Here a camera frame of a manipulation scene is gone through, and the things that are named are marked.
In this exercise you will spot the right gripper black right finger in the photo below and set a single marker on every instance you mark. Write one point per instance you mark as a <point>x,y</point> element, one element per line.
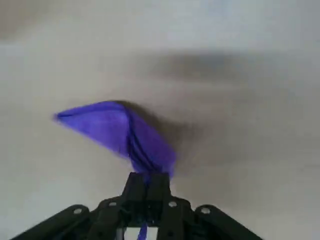
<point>158,187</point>

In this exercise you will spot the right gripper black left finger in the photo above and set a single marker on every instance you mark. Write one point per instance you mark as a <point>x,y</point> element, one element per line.
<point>136,187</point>

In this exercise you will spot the purple microfibre towel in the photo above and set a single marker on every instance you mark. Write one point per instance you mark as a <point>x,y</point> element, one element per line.
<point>112,125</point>

